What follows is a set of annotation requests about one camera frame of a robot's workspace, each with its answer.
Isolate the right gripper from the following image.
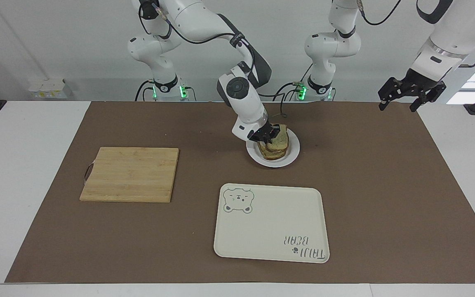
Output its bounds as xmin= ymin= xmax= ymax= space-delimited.
xmin=248 ymin=119 xmax=282 ymax=146

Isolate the brown bread slice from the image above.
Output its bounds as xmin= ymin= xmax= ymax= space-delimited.
xmin=265 ymin=125 xmax=290 ymax=151

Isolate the cream tray with bear print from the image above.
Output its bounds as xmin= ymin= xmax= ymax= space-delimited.
xmin=214 ymin=183 xmax=330 ymax=264

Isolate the white wall socket box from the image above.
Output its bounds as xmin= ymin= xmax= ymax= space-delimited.
xmin=28 ymin=78 xmax=73 ymax=99

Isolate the wooden cutting board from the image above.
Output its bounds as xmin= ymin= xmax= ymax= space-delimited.
xmin=80 ymin=147 xmax=179 ymax=203

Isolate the white round plate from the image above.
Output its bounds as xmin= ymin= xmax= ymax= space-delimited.
xmin=246 ymin=129 xmax=301 ymax=168

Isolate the stacked sandwich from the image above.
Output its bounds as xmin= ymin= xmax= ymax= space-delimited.
xmin=257 ymin=140 xmax=290 ymax=161

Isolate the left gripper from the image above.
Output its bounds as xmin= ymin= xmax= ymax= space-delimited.
xmin=378 ymin=68 xmax=447 ymax=113

